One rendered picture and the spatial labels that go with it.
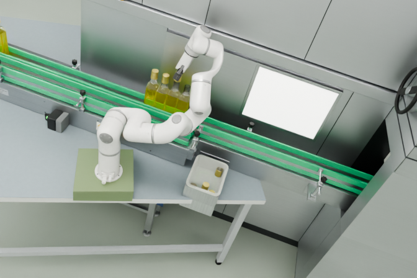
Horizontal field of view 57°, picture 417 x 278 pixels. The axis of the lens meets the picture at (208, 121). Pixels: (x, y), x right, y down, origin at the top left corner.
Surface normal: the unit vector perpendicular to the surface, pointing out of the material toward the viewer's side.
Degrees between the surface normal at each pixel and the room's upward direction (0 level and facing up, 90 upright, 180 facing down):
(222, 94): 90
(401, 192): 90
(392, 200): 90
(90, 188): 2
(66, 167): 0
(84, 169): 2
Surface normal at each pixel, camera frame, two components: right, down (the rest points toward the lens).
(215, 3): -0.25, 0.59
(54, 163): 0.22, -0.73
